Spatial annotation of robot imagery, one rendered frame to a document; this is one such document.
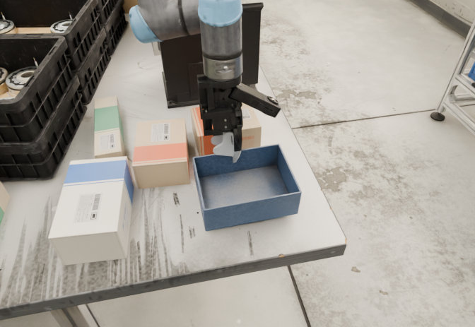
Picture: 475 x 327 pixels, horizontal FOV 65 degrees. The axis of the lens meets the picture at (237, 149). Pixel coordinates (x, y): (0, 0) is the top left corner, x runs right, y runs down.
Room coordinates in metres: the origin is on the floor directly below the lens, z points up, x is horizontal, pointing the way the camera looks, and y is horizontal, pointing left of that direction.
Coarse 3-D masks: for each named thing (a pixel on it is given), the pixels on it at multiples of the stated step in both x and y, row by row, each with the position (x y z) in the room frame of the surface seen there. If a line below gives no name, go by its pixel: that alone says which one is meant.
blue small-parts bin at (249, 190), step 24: (216, 168) 0.61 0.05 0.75; (240, 168) 0.62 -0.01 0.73; (264, 168) 0.63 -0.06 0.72; (288, 168) 0.56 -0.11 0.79; (216, 192) 0.55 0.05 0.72; (240, 192) 0.55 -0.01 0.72; (264, 192) 0.55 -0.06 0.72; (288, 192) 0.55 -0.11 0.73; (216, 216) 0.46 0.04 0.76; (240, 216) 0.47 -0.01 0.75; (264, 216) 0.48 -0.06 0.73
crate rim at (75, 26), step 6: (90, 0) 1.14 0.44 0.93; (96, 0) 1.17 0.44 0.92; (84, 6) 1.09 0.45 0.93; (90, 6) 1.11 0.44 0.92; (84, 12) 1.05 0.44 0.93; (90, 12) 1.10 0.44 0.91; (78, 18) 1.00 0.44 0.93; (84, 18) 1.04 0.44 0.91; (72, 24) 0.97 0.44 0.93; (78, 24) 0.99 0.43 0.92; (66, 30) 0.93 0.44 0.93; (72, 30) 0.94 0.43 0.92; (78, 30) 0.98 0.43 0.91; (66, 36) 0.91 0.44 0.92; (72, 36) 0.93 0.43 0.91; (66, 42) 0.90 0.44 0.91
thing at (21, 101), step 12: (0, 36) 0.89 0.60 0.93; (12, 36) 0.89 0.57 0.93; (24, 36) 0.89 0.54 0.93; (36, 36) 0.89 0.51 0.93; (48, 36) 0.89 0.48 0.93; (60, 36) 0.89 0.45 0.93; (60, 48) 0.84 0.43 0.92; (48, 60) 0.77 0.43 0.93; (36, 72) 0.72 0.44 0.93; (48, 72) 0.75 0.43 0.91; (36, 84) 0.68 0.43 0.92; (24, 96) 0.63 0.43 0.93; (0, 108) 0.60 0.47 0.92; (12, 108) 0.60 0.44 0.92; (24, 108) 0.61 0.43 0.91
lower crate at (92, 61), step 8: (104, 32) 1.17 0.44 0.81; (96, 48) 1.07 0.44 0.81; (104, 48) 1.16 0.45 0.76; (88, 56) 1.00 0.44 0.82; (96, 56) 1.08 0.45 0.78; (104, 56) 1.15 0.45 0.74; (88, 64) 0.98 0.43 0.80; (96, 64) 1.05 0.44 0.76; (104, 64) 1.12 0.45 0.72; (72, 72) 0.90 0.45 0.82; (80, 72) 0.91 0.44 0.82; (88, 72) 0.99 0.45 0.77; (96, 72) 1.04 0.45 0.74; (104, 72) 1.08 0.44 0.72; (80, 80) 0.92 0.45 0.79; (88, 80) 0.96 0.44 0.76; (96, 80) 1.02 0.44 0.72; (80, 88) 0.91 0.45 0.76; (88, 88) 0.95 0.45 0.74; (96, 88) 0.99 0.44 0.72; (88, 96) 0.94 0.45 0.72
